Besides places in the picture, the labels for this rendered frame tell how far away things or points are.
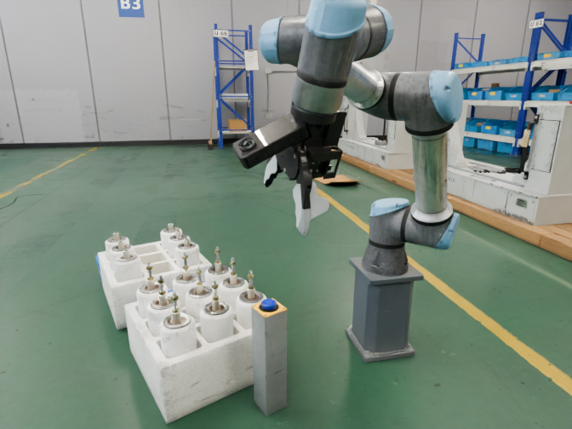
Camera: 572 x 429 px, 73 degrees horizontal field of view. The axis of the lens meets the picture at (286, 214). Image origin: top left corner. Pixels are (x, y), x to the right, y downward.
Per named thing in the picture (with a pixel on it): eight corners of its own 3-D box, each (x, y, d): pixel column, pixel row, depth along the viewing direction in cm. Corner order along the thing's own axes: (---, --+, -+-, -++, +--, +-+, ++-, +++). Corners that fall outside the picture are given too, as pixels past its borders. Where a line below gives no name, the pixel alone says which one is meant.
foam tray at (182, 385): (231, 316, 156) (229, 275, 151) (285, 369, 125) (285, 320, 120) (130, 350, 135) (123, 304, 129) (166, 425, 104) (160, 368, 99)
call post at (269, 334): (274, 391, 116) (272, 299, 107) (287, 406, 111) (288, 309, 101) (253, 401, 112) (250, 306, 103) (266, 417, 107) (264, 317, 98)
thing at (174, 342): (205, 375, 112) (201, 321, 107) (176, 392, 106) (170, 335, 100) (187, 360, 119) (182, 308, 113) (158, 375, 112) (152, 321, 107)
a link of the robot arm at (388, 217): (376, 230, 135) (379, 192, 131) (414, 237, 128) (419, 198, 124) (362, 240, 126) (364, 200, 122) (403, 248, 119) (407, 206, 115)
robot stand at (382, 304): (390, 325, 150) (397, 253, 141) (415, 355, 132) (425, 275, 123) (345, 331, 146) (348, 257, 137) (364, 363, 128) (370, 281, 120)
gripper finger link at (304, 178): (316, 208, 61) (309, 152, 60) (307, 209, 60) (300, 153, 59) (300, 208, 65) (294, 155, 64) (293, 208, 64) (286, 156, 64)
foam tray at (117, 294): (185, 269, 198) (183, 236, 192) (214, 302, 166) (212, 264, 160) (103, 288, 178) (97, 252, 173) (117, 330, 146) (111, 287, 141)
